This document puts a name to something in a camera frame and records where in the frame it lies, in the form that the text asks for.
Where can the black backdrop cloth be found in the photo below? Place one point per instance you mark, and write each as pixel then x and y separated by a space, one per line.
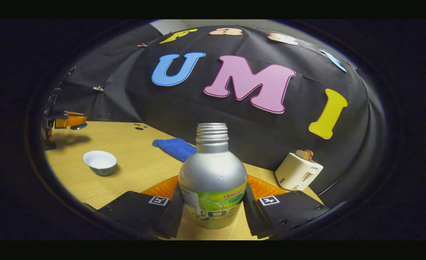
pixel 198 108

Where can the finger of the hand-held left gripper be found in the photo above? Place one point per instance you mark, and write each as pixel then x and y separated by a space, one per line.
pixel 70 121
pixel 75 114

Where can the white-lined green teacup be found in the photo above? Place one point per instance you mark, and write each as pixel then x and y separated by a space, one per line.
pixel 100 160

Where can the toast slice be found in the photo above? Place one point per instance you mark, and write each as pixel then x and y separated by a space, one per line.
pixel 304 154

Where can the teal teacup lid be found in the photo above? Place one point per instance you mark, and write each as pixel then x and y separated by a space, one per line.
pixel 80 126

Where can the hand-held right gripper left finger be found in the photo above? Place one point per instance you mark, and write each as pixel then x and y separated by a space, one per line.
pixel 171 216

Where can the silver metal clip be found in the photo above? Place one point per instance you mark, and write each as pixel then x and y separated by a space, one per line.
pixel 98 88

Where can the blue towel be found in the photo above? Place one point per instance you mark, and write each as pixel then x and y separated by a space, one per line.
pixel 175 148

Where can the silver green-label water bottle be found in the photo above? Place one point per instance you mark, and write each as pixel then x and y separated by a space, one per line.
pixel 212 173

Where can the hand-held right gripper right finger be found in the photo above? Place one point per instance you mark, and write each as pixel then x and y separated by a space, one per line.
pixel 250 216

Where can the white toaster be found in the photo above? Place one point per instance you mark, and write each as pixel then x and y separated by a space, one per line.
pixel 297 173

